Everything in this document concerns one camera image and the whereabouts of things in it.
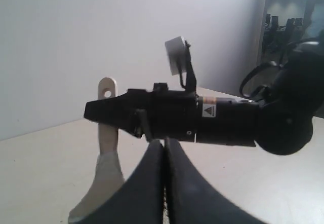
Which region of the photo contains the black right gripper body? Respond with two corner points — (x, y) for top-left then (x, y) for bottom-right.
(126, 83), (199, 142)

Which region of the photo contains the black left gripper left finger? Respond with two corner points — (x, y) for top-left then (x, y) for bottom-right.
(78, 140), (165, 223)

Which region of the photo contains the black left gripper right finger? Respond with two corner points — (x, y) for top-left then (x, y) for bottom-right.
(164, 138), (263, 223)

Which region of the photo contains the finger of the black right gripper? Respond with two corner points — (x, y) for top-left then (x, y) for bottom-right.
(84, 93), (132, 133)

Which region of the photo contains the white paint brush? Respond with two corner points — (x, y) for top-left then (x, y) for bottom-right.
(68, 77), (125, 223)

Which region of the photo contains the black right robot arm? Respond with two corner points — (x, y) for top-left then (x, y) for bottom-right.
(84, 37), (323, 155)

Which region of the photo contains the black camera cable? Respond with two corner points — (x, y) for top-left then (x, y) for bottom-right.
(178, 40), (299, 100)

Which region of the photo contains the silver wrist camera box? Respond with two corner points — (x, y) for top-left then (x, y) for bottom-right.
(165, 36), (187, 76)

